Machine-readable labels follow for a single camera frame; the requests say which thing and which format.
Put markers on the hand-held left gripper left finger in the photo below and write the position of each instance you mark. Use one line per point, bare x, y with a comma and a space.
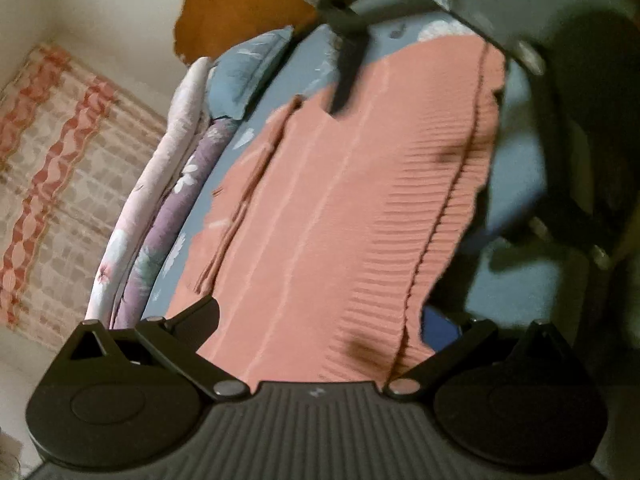
197, 322

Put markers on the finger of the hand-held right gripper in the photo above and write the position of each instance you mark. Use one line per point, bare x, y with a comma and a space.
350, 70
525, 240

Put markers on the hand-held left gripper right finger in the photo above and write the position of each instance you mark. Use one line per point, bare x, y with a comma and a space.
442, 332

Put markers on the salmon pink knit sweater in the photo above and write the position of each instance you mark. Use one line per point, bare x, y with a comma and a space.
340, 210

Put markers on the blue floral pillow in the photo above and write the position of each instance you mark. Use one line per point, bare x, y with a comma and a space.
245, 75

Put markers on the purple floral folded quilt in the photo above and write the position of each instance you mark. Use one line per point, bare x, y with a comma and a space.
172, 220

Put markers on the wooden headboard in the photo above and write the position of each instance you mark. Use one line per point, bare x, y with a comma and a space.
240, 5

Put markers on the pink floral folded quilt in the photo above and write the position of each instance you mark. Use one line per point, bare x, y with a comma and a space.
150, 200

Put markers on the beige patterned curtain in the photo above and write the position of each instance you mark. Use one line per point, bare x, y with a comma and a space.
60, 185

